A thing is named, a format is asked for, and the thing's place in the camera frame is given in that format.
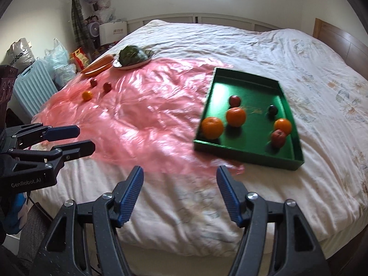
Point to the white plate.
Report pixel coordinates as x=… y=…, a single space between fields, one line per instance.
x=145 y=61

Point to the wooden headboard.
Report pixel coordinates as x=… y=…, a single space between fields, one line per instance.
x=342 y=41

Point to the orange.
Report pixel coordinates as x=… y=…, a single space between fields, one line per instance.
x=212 y=127
x=236 y=116
x=283 y=126
x=86 y=95

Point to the yellow and red package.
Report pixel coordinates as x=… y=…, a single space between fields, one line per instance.
x=80 y=59

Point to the white floral quilt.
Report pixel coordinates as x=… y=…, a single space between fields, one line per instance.
x=325 y=115

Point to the white printed bag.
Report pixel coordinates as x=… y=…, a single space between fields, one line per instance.
x=20 y=53

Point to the white panel headboard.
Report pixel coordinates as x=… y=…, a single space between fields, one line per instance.
x=201 y=19

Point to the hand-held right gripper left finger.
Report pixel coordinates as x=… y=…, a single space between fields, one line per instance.
x=130 y=195

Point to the dark purple plum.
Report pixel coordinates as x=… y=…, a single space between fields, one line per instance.
x=272 y=111

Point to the red plum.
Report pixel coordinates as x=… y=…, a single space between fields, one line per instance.
x=107 y=86
x=93 y=82
x=235 y=100

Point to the pile of clear plastic bags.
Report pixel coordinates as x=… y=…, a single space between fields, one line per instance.
x=105 y=11

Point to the white cardboard box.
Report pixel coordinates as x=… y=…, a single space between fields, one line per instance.
x=113 y=31

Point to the clear plastic bag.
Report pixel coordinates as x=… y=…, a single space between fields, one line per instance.
x=64 y=74

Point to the pink plastic sheet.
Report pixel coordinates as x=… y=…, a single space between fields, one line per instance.
x=155 y=115

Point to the leafy green vegetable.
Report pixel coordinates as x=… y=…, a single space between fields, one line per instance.
x=132 y=54

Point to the large red apple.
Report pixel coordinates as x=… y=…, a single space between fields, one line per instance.
x=278 y=138

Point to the plaid scarf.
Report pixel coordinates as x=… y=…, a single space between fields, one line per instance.
x=77 y=23

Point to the light blue ribbed suitcase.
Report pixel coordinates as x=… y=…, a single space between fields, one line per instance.
x=34 y=87

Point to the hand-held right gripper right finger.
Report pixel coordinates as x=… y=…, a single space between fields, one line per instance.
x=230 y=195

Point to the person's left forearm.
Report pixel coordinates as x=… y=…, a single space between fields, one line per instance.
x=15 y=212

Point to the carrot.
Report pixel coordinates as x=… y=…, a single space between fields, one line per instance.
x=97 y=64

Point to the green tray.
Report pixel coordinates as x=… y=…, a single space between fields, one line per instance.
x=250 y=142

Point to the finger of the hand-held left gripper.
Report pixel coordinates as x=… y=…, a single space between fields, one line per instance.
x=61 y=132
x=77 y=149

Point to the light blue plastic bag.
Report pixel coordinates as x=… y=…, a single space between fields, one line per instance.
x=57 y=56

